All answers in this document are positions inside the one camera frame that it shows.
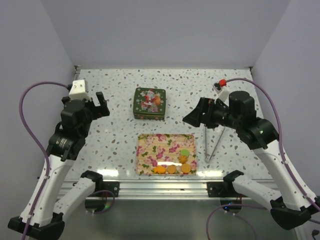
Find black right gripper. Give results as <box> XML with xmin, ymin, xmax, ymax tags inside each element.
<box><xmin>183</xmin><ymin>96</ymin><xmax>242</xmax><ymax>130</ymax></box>

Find silver metal tongs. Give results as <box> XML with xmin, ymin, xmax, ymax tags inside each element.
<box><xmin>204</xmin><ymin>126</ymin><xmax>225</xmax><ymax>163</ymax></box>

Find gold tin lid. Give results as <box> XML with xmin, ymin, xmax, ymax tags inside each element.
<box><xmin>132</xmin><ymin>87</ymin><xmax>167</xmax><ymax>113</ymax></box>

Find floral cookie tin box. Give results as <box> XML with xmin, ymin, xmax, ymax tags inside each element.
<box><xmin>133</xmin><ymin>110</ymin><xmax>165</xmax><ymax>120</ymax></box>

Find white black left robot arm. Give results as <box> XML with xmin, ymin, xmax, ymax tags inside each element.
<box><xmin>8</xmin><ymin>92</ymin><xmax>110</xmax><ymax>240</ymax></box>

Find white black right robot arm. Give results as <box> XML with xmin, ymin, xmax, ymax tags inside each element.
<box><xmin>182</xmin><ymin>91</ymin><xmax>320</xmax><ymax>230</ymax></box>

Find green round cookie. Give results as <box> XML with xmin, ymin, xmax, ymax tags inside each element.
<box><xmin>180</xmin><ymin>149</ymin><xmax>190</xmax><ymax>157</ymax></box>

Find swirl shell cookie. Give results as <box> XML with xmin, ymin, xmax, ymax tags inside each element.
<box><xmin>178</xmin><ymin>154</ymin><xmax>189</xmax><ymax>164</ymax></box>

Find orange round cookie bottom right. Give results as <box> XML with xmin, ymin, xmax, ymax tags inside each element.
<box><xmin>180</xmin><ymin>163</ymin><xmax>192</xmax><ymax>174</ymax></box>

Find orange round cookie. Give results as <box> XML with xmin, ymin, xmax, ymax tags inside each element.
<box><xmin>180</xmin><ymin>163</ymin><xmax>192</xmax><ymax>174</ymax></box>
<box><xmin>166</xmin><ymin>165</ymin><xmax>177</xmax><ymax>174</ymax></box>

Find floral serving tray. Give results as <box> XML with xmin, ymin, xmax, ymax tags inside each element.
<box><xmin>135</xmin><ymin>133</ymin><xmax>198</xmax><ymax>176</ymax></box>

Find orange round cookie bottom middle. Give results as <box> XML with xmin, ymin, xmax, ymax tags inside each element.
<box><xmin>166</xmin><ymin>165</ymin><xmax>177</xmax><ymax>174</ymax></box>

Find orange fish cookie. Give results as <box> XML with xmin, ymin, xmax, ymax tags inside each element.
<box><xmin>153</xmin><ymin>165</ymin><xmax>166</xmax><ymax>174</ymax></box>

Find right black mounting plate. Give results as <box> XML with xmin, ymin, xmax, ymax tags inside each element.
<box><xmin>206</xmin><ymin>181</ymin><xmax>239</xmax><ymax>198</ymax></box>

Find black mounting plate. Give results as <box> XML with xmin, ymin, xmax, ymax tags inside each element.
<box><xmin>100</xmin><ymin>181</ymin><xmax>120</xmax><ymax>198</ymax></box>
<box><xmin>206</xmin><ymin>181</ymin><xmax>239</xmax><ymax>198</ymax></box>

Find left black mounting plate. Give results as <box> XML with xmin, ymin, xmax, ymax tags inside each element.
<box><xmin>100</xmin><ymin>181</ymin><xmax>120</xmax><ymax>198</ymax></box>

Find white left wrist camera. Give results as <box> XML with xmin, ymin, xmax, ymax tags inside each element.
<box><xmin>68</xmin><ymin>79</ymin><xmax>91</xmax><ymax>101</ymax></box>

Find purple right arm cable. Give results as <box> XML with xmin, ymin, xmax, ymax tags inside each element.
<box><xmin>206</xmin><ymin>77</ymin><xmax>320</xmax><ymax>240</ymax></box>

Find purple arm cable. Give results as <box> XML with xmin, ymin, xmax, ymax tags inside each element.
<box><xmin>206</xmin><ymin>77</ymin><xmax>320</xmax><ymax>240</ymax></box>
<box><xmin>19</xmin><ymin>81</ymin><xmax>70</xmax><ymax>240</ymax></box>

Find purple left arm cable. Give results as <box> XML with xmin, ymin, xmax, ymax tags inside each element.
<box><xmin>19</xmin><ymin>81</ymin><xmax>70</xmax><ymax>240</ymax></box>

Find aluminium front rail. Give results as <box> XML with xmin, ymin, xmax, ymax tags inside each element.
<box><xmin>104</xmin><ymin>178</ymin><xmax>222</xmax><ymax>200</ymax></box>

